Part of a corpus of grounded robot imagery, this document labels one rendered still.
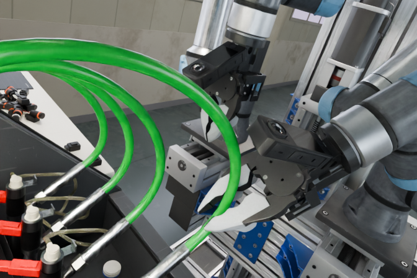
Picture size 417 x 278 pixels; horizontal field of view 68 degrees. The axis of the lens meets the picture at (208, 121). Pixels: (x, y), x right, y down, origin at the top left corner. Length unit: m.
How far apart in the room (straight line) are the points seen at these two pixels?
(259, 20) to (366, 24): 0.44
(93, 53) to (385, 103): 0.34
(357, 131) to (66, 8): 2.44
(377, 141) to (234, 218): 0.20
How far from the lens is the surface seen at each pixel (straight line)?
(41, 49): 0.21
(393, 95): 0.45
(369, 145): 0.42
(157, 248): 0.72
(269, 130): 0.34
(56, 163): 0.70
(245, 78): 0.54
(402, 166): 0.52
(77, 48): 0.22
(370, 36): 0.91
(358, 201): 0.89
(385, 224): 0.88
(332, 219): 0.86
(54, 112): 1.10
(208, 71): 0.48
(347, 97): 0.60
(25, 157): 0.66
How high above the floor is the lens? 1.48
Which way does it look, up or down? 24 degrees down
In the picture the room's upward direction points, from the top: 17 degrees clockwise
